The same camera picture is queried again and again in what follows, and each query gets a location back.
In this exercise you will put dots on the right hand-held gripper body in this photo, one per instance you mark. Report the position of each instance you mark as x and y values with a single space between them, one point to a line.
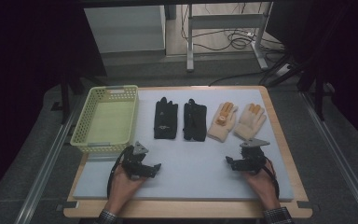
252 158

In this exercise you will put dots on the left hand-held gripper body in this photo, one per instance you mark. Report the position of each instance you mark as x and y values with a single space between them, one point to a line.
133 163

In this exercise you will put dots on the person's left hand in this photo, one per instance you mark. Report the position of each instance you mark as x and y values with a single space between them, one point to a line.
122 188

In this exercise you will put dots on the person's right hand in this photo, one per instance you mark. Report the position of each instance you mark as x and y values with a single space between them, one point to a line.
264 185

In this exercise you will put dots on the beige glove with orange fingertips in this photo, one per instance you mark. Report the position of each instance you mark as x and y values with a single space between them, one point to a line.
249 123

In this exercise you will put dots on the beige glove with orange patch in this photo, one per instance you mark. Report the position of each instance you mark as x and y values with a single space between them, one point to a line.
222 123

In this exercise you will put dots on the black glove with silver print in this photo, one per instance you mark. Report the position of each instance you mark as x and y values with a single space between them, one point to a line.
165 119

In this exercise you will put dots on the yellow-green plastic basket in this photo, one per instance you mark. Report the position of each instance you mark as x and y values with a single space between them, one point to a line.
108 121

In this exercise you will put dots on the plain black glove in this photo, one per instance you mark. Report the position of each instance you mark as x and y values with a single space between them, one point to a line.
195 121

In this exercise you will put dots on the black table clamp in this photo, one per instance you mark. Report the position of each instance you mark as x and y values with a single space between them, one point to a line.
307 205
66 205

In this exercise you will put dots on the black stand legs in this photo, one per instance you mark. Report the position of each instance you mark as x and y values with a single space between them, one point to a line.
320 93
65 96

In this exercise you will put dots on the grey cabinet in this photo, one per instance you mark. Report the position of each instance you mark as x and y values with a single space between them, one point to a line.
126 29

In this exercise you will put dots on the dark curtain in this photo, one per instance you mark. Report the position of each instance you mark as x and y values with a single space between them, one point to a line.
345 46
24 46

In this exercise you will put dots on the aluminium floor rail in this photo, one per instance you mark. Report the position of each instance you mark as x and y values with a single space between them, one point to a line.
338 158
48 165

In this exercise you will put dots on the white metal stand frame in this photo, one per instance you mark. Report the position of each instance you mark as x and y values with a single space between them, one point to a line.
227 21

